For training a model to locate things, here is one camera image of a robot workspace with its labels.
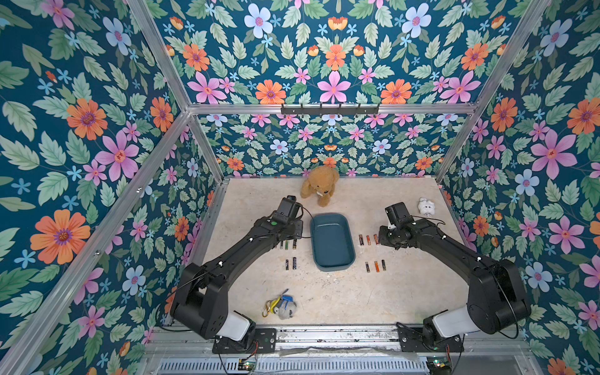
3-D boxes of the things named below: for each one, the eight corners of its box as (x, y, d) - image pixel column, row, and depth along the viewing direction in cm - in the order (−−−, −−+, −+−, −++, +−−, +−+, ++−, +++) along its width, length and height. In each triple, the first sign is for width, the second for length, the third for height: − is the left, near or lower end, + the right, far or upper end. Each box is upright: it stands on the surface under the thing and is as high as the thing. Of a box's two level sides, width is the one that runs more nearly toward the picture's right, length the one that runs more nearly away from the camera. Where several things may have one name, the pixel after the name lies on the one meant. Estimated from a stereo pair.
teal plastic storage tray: (310, 271, 91) (310, 266, 87) (311, 219, 107) (311, 212, 102) (354, 271, 91) (356, 265, 87) (349, 219, 106) (350, 212, 102)
